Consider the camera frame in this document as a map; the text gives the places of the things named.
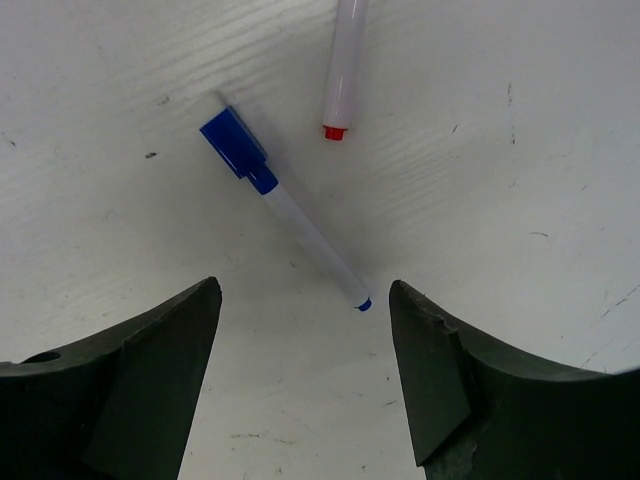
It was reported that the white pen red end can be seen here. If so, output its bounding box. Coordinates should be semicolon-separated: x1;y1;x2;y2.
322;0;369;141

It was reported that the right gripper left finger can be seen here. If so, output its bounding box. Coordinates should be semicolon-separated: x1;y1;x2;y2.
1;277;222;479

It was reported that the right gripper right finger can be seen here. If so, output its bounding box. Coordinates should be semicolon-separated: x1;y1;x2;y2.
389;280;639;479

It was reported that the white pen blue end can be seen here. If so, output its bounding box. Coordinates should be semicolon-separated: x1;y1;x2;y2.
200;106;372;312

